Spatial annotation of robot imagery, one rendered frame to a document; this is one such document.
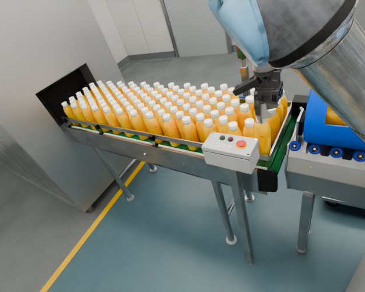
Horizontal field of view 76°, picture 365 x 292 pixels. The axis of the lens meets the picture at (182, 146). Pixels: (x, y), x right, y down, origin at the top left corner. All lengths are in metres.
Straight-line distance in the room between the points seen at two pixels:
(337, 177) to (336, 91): 0.79
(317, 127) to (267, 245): 1.12
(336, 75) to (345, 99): 0.04
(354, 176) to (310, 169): 0.15
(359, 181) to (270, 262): 0.93
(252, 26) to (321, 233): 1.79
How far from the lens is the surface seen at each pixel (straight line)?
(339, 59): 0.35
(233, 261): 1.85
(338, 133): 0.97
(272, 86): 0.85
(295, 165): 1.14
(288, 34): 0.31
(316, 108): 0.95
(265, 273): 1.81
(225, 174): 1.19
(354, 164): 1.11
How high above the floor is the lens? 1.70
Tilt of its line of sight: 39 degrees down
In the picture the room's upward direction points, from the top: 20 degrees counter-clockwise
